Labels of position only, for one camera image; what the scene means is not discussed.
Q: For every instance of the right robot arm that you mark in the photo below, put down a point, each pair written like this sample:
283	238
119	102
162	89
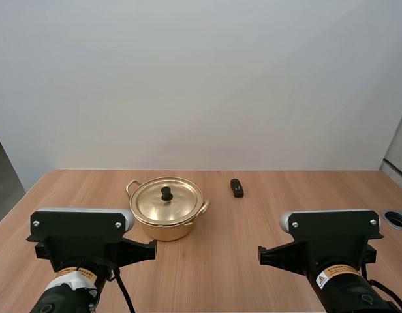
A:
348	293

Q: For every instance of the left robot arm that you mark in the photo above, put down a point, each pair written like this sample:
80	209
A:
65	298

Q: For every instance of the small grey toy car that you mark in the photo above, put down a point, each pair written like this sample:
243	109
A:
237	188

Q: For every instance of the gold lid with black knob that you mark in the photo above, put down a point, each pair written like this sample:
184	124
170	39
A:
175	205

